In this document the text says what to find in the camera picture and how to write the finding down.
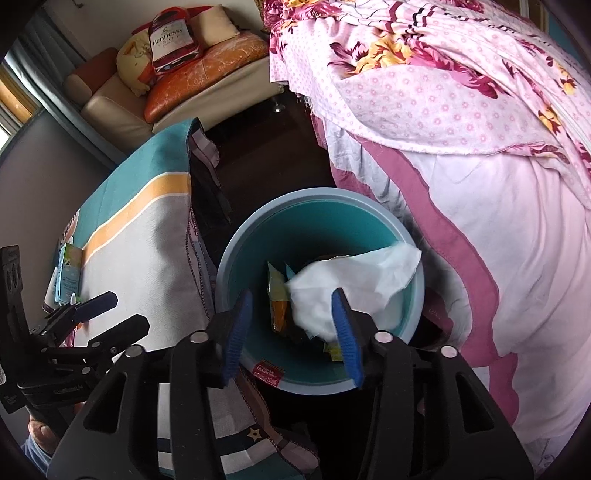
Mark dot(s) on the pink floral bed sheet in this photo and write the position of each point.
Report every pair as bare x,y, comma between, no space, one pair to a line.
438,78

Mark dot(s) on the yellow orange snack packet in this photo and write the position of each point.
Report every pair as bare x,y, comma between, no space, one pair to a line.
279,300

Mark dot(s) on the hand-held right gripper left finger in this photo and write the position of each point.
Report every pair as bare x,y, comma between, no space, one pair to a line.
238,337

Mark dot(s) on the person's left forearm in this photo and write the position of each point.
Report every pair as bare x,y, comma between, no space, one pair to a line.
34,459

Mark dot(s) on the yellow pillow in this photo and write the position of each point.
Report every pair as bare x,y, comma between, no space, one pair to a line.
131,67

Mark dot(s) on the light blue drink carton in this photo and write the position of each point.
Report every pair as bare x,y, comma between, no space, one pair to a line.
70,274

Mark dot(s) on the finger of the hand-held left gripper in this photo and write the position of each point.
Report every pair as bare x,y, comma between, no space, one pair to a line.
127,332
99,303

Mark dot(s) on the bottle shaped pillow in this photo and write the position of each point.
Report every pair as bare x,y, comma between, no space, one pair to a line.
173,41

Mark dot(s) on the grey blue curtain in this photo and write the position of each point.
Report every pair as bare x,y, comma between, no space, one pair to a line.
60,92

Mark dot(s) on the white tissue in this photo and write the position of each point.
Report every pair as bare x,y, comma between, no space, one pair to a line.
351,281

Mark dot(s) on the beige sofa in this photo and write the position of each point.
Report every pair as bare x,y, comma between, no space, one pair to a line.
120,115

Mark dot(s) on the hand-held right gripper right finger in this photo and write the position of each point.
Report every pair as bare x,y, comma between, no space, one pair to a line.
347,344

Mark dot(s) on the beige pillow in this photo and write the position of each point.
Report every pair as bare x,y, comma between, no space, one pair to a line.
214,25

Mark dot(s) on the pink bordered white blanket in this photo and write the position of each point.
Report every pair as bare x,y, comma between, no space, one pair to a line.
517,286

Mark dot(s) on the small yellow wrapper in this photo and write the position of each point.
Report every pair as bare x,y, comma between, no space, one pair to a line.
333,350

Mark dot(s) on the teal round waste bin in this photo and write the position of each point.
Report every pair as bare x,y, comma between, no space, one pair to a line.
314,226

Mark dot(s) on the person's left hand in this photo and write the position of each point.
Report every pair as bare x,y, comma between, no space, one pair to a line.
44,436

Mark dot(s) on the teal striped tablecloth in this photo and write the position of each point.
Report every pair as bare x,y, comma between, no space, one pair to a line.
152,240

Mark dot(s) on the orange cushion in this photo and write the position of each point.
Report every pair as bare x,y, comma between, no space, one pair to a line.
207,74

